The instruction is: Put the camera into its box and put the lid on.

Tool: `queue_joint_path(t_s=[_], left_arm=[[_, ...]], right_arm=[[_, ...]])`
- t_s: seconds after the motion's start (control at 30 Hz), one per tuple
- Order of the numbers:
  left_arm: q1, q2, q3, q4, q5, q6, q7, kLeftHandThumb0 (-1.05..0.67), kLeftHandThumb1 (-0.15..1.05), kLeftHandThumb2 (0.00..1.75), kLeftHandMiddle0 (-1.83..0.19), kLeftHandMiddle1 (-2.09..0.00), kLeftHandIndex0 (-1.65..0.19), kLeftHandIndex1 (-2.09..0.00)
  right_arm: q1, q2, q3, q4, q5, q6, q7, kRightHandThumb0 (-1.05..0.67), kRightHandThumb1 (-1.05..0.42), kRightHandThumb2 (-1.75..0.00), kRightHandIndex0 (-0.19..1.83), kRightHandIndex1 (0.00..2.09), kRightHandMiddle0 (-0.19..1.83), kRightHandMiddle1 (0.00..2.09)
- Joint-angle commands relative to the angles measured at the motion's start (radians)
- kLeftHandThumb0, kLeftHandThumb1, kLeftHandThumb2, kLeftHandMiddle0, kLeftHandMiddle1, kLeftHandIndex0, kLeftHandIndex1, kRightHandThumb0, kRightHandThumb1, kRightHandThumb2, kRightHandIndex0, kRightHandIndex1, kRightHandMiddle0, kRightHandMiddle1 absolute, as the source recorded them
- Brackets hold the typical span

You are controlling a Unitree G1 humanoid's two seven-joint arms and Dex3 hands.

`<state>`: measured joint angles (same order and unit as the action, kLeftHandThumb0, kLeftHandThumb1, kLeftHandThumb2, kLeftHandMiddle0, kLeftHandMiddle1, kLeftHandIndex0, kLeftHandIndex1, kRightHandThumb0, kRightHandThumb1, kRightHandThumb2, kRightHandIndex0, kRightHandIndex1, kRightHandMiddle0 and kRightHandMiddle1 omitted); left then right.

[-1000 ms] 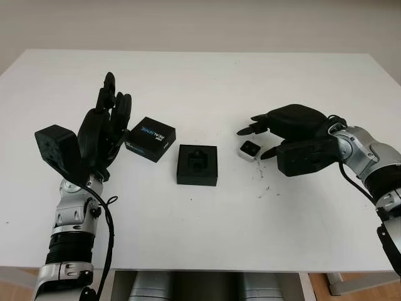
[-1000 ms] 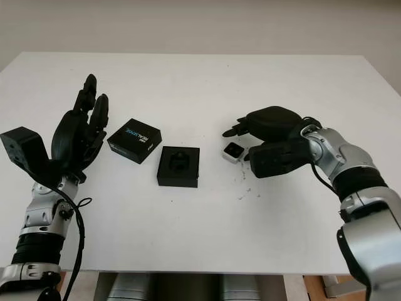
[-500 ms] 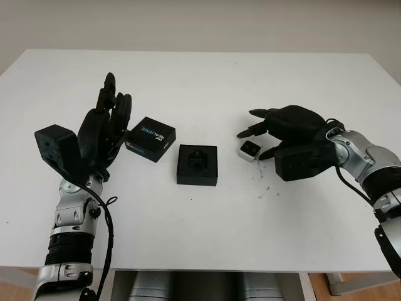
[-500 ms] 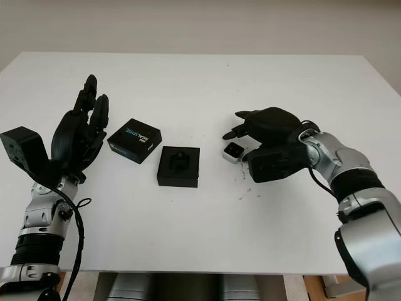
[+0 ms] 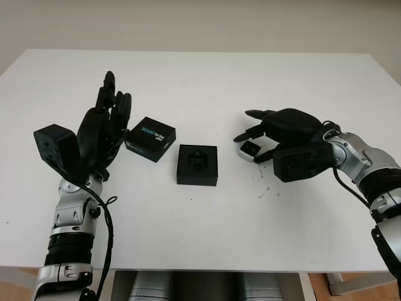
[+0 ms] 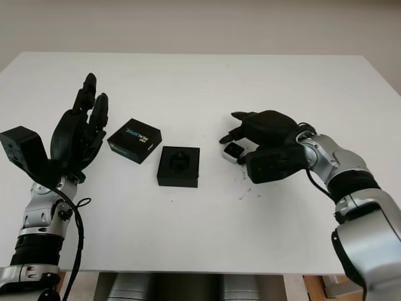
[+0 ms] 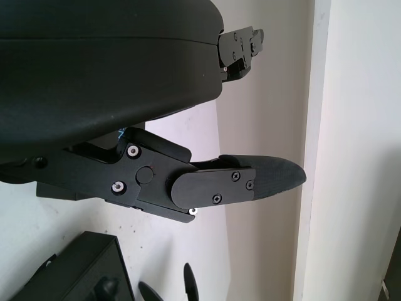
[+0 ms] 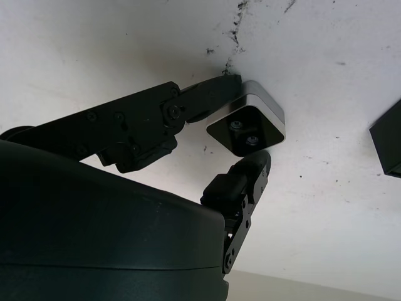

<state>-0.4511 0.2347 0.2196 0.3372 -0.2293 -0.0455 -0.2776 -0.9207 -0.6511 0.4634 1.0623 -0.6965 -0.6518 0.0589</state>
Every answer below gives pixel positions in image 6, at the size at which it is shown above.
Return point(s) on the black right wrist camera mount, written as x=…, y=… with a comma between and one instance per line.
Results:
x=272, y=164

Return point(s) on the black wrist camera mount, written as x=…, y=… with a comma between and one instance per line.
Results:
x=272, y=164
x=18, y=141

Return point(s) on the black box base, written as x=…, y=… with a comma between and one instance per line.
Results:
x=178, y=175

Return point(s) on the black printed box lid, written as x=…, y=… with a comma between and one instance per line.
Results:
x=134, y=141

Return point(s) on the grey metal table leg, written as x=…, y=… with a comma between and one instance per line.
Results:
x=333, y=287

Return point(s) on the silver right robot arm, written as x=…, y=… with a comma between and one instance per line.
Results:
x=363, y=213

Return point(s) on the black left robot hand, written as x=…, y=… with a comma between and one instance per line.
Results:
x=67, y=135

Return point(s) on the small silver camera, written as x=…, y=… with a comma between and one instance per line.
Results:
x=232, y=152

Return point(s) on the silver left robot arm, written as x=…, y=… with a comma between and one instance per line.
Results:
x=37, y=216

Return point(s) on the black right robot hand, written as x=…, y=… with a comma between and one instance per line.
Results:
x=269, y=128

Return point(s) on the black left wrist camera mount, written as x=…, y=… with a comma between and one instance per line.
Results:
x=18, y=141

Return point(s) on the grey robot torso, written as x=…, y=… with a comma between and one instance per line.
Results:
x=185, y=287

